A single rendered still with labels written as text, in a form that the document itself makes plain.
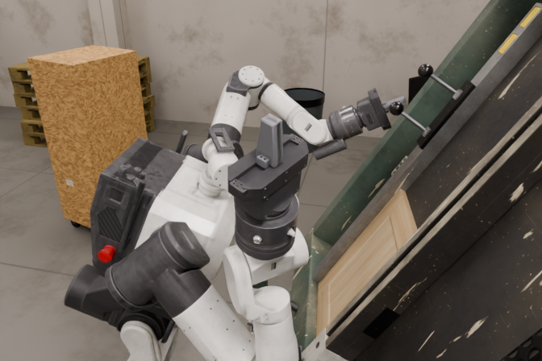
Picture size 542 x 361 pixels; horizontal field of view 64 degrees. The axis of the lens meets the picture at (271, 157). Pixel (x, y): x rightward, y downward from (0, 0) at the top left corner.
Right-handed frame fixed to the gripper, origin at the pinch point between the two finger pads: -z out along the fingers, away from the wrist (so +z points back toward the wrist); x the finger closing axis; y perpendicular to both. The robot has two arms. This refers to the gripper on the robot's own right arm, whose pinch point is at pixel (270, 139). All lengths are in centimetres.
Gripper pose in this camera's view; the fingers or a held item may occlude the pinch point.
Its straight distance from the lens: 52.1
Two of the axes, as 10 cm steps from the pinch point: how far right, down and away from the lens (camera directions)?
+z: -0.5, 7.6, 6.5
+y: 7.6, 4.5, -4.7
